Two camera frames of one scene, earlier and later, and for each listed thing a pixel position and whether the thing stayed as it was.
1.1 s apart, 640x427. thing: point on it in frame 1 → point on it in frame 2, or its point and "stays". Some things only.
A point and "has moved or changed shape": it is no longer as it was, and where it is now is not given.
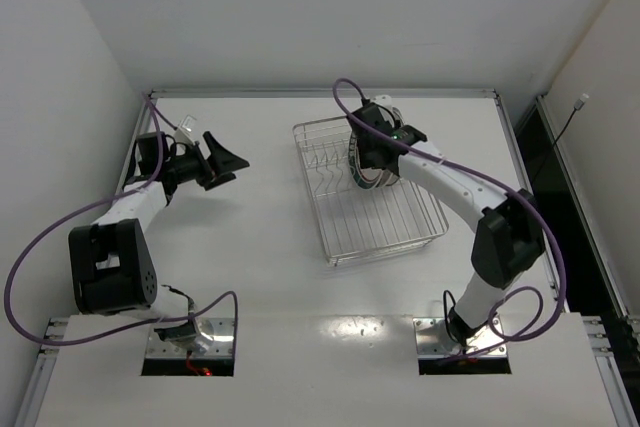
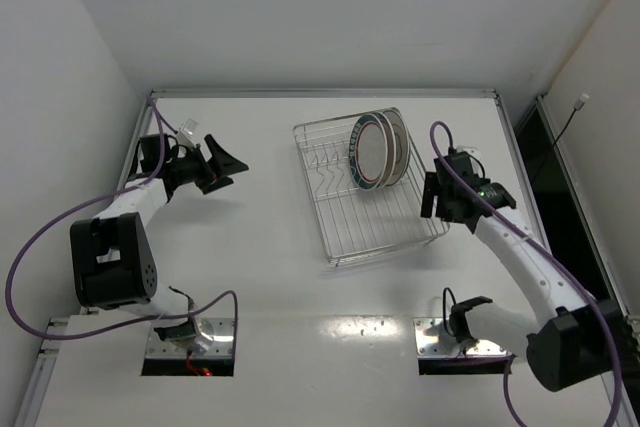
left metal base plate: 222,346 stays
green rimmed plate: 370,175 has moved or changed shape
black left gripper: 204,167 stays
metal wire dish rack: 355,222 stays
